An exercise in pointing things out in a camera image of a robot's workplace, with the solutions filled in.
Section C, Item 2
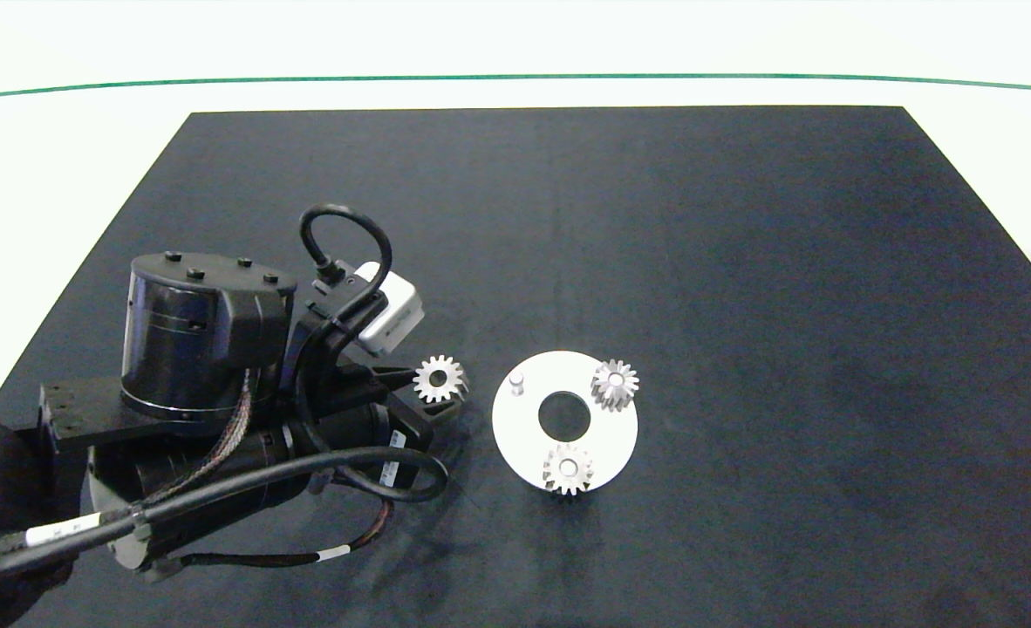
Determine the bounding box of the small steel planetary gear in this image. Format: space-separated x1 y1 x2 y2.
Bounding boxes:
542 442 596 496
590 358 641 413
413 354 468 405

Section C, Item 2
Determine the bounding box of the round white carrier plate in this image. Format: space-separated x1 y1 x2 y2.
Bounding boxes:
492 351 638 492

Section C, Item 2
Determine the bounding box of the green tape line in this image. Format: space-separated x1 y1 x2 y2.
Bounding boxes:
0 73 1031 100

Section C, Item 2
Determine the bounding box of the dark table mat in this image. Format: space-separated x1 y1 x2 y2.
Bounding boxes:
0 106 1031 628

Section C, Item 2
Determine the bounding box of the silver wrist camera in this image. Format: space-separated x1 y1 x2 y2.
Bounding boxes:
354 262 427 357

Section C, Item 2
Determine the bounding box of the braided dark cable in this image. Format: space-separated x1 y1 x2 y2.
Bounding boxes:
136 366 256 507

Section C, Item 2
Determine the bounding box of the thick black cable white tag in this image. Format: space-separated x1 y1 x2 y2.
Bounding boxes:
0 446 449 578

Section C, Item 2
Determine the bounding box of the black camera cable loop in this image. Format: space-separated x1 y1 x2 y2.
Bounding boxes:
299 204 393 350

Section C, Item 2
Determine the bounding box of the thin black cable white tag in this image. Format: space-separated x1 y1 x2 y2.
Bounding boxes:
165 497 395 570

